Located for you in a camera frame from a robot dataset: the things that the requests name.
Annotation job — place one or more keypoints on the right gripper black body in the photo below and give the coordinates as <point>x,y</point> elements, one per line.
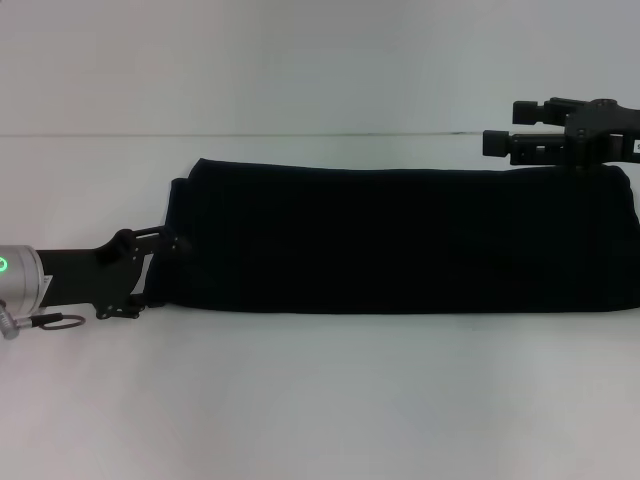
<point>607,135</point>

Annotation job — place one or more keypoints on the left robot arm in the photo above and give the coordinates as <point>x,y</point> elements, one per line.
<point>20,277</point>

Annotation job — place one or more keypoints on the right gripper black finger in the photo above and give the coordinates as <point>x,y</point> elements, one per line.
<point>527,112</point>
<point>496,144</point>

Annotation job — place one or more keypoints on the black shirt with FREE print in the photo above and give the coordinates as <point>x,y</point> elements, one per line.
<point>400,240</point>

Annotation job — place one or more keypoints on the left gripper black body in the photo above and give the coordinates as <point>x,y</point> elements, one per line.
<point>90,277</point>

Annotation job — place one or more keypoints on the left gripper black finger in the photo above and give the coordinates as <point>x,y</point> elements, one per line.
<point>170,242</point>
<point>147,305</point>

